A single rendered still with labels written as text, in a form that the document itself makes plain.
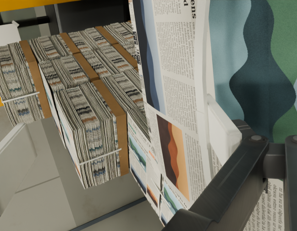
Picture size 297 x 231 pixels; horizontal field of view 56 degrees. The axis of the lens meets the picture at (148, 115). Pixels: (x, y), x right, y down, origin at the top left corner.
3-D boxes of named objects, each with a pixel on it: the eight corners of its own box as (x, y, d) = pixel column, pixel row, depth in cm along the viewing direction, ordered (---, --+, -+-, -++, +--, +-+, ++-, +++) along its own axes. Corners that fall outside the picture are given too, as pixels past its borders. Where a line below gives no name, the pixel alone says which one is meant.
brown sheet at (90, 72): (106, 135, 155) (99, 138, 153) (89, 108, 175) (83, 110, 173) (98, 76, 131) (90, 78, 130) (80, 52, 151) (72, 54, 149)
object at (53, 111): (67, 149, 146) (65, 149, 145) (54, 118, 166) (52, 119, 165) (52, 89, 123) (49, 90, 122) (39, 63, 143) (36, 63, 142)
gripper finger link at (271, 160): (254, 162, 13) (317, 152, 13) (223, 120, 18) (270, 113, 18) (254, 187, 14) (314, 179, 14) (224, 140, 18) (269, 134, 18)
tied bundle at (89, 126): (130, 173, 135) (84, 192, 127) (107, 135, 155) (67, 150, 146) (128, 113, 111) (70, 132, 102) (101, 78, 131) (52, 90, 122)
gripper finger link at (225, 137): (228, 134, 14) (242, 132, 14) (200, 94, 21) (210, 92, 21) (229, 182, 16) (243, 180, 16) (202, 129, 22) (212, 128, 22)
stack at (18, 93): (197, 75, 206) (12, 129, 159) (175, 58, 226) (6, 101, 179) (205, 24, 181) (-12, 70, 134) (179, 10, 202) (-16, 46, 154)
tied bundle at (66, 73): (107, 135, 155) (67, 149, 146) (90, 107, 175) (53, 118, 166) (100, 76, 131) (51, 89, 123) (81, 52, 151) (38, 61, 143)
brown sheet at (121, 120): (129, 173, 135) (120, 177, 133) (107, 136, 154) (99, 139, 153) (126, 113, 111) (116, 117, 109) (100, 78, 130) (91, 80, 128)
